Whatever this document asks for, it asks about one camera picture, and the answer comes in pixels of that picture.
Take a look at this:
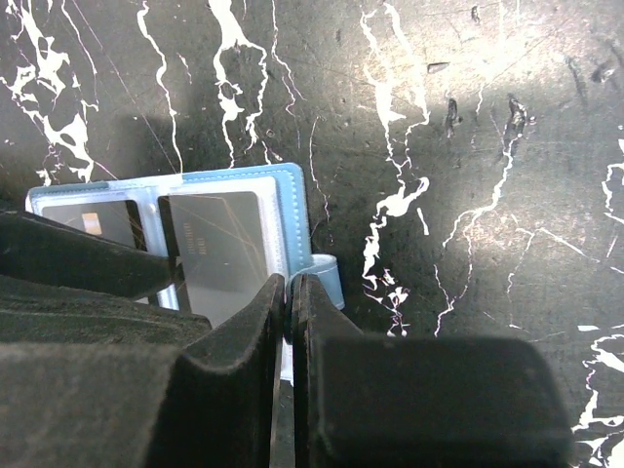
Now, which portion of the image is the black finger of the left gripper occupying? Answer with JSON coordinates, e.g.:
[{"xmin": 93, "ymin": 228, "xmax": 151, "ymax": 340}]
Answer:
[
  {"xmin": 1, "ymin": 276, "xmax": 212, "ymax": 345},
  {"xmin": 1, "ymin": 210, "xmax": 174, "ymax": 298}
]

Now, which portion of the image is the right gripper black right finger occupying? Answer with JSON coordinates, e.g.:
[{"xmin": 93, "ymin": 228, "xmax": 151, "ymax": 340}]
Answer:
[{"xmin": 292, "ymin": 274, "xmax": 573, "ymax": 467}]

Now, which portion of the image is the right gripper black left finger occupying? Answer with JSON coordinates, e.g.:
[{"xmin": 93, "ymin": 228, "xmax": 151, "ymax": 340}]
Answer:
[{"xmin": 1, "ymin": 274, "xmax": 284, "ymax": 467}]

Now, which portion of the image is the blue leather card holder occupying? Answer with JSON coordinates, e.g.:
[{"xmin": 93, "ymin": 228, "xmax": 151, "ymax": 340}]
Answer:
[{"xmin": 24, "ymin": 163, "xmax": 346, "ymax": 384}]

